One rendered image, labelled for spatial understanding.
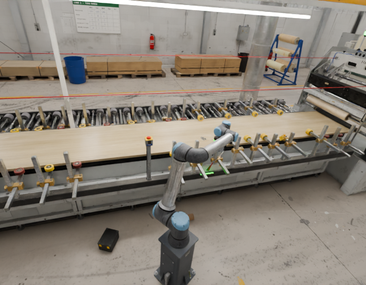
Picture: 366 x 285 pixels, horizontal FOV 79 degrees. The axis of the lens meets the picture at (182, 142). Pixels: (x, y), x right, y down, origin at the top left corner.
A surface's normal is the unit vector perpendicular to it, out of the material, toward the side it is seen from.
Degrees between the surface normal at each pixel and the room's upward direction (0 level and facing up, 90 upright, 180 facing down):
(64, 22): 90
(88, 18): 90
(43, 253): 0
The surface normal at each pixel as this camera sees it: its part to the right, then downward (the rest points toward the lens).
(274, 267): 0.07, -0.84
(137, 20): 0.31, 0.54
